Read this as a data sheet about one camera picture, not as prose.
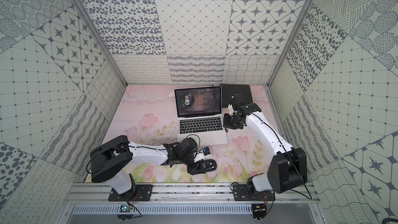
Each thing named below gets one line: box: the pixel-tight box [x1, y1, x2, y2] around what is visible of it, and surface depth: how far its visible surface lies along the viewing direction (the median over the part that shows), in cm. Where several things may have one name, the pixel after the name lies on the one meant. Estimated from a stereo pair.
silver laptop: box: [174, 85, 228, 147], surface depth 100 cm
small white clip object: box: [168, 89, 175, 98], surface depth 116 cm
